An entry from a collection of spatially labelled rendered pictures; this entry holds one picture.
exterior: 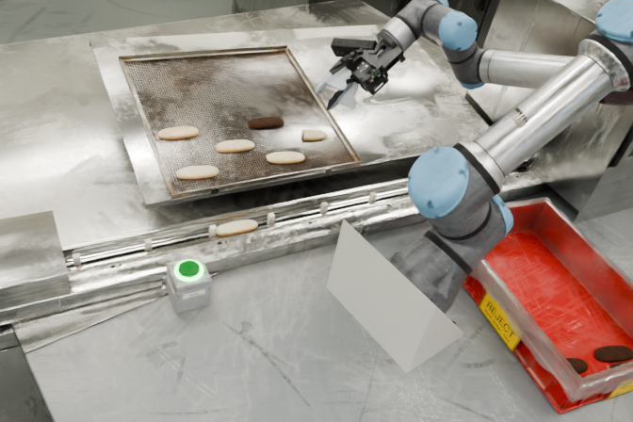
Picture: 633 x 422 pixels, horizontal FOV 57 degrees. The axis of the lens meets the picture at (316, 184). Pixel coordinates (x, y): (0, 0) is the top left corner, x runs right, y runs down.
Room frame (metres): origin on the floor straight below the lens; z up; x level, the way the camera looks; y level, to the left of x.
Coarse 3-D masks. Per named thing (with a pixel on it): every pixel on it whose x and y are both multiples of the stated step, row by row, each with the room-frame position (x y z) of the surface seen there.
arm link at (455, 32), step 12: (432, 12) 1.27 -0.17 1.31; (444, 12) 1.26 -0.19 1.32; (456, 12) 1.25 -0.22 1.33; (420, 24) 1.28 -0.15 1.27; (432, 24) 1.25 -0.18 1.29; (444, 24) 1.23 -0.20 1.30; (456, 24) 1.21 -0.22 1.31; (468, 24) 1.22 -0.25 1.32; (432, 36) 1.25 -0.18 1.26; (444, 36) 1.22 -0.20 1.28; (456, 36) 1.20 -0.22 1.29; (468, 36) 1.22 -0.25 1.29; (444, 48) 1.25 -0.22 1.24; (456, 48) 1.21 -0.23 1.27; (468, 48) 1.25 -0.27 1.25; (456, 60) 1.25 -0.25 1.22
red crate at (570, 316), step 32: (512, 256) 1.09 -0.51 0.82; (544, 256) 1.12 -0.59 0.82; (480, 288) 0.92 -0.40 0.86; (512, 288) 0.98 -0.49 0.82; (544, 288) 1.00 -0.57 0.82; (576, 288) 1.02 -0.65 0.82; (544, 320) 0.90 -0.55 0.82; (576, 320) 0.92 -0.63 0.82; (608, 320) 0.94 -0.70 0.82; (512, 352) 0.79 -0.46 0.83; (576, 352) 0.83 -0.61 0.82; (544, 384) 0.72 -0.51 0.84
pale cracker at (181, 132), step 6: (180, 126) 1.19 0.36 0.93; (186, 126) 1.19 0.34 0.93; (162, 132) 1.15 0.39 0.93; (168, 132) 1.15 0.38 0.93; (174, 132) 1.16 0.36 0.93; (180, 132) 1.17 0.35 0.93; (186, 132) 1.17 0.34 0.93; (192, 132) 1.18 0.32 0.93; (198, 132) 1.19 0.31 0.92; (168, 138) 1.14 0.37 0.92; (174, 138) 1.15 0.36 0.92
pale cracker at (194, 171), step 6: (186, 168) 1.06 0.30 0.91; (192, 168) 1.06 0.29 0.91; (198, 168) 1.07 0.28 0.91; (204, 168) 1.08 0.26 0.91; (210, 168) 1.08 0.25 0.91; (216, 168) 1.09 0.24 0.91; (180, 174) 1.04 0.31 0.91; (186, 174) 1.04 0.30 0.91; (192, 174) 1.05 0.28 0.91; (198, 174) 1.05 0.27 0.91; (204, 174) 1.06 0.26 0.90; (210, 174) 1.06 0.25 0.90; (216, 174) 1.07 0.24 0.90
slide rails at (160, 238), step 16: (368, 192) 1.19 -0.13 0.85; (384, 192) 1.20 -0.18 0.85; (288, 208) 1.06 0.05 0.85; (304, 208) 1.08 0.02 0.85; (352, 208) 1.11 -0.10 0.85; (272, 224) 1.00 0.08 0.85; (160, 240) 0.87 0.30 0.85; (208, 240) 0.90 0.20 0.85; (64, 256) 0.78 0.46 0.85; (80, 256) 0.79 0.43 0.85; (128, 256) 0.81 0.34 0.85
